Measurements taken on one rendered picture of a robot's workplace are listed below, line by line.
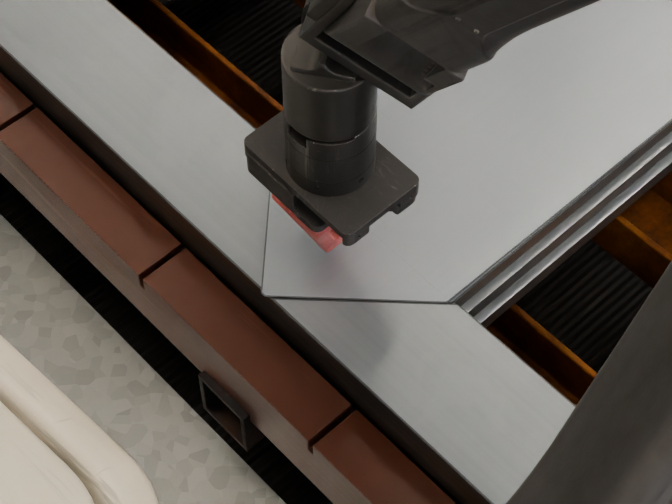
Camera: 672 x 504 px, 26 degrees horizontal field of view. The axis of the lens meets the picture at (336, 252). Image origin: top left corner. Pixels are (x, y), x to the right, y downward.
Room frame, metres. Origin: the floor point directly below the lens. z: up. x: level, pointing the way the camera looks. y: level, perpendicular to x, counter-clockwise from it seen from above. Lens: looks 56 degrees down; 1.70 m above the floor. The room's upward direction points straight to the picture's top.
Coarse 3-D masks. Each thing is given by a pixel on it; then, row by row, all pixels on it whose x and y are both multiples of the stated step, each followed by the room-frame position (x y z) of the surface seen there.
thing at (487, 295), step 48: (0, 48) 0.76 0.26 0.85; (48, 96) 0.72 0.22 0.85; (96, 144) 0.67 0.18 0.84; (144, 192) 0.63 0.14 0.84; (624, 192) 0.64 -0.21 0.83; (192, 240) 0.59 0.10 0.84; (528, 240) 0.58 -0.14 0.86; (576, 240) 0.60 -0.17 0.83; (240, 288) 0.55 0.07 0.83; (480, 288) 0.54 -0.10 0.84; (528, 288) 0.56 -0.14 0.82; (288, 336) 0.52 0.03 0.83; (336, 384) 0.48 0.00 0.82; (384, 432) 0.45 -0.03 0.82; (432, 480) 0.41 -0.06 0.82
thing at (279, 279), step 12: (264, 252) 0.57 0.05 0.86; (276, 252) 0.57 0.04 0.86; (264, 264) 0.56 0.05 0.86; (276, 264) 0.56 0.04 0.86; (288, 264) 0.56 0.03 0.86; (264, 276) 0.55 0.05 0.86; (276, 276) 0.55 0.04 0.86; (288, 276) 0.55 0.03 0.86; (300, 276) 0.55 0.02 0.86; (264, 288) 0.54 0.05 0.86; (276, 288) 0.54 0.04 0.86; (288, 288) 0.54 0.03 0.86; (300, 288) 0.54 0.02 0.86; (312, 288) 0.54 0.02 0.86
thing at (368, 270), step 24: (288, 216) 0.60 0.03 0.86; (288, 240) 0.58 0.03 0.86; (312, 240) 0.58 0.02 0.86; (360, 240) 0.58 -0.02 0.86; (312, 264) 0.56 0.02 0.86; (336, 264) 0.56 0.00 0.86; (360, 264) 0.56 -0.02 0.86; (384, 264) 0.56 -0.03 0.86; (336, 288) 0.54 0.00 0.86; (360, 288) 0.54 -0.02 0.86; (384, 288) 0.54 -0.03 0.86; (408, 288) 0.54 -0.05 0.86; (432, 288) 0.54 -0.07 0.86
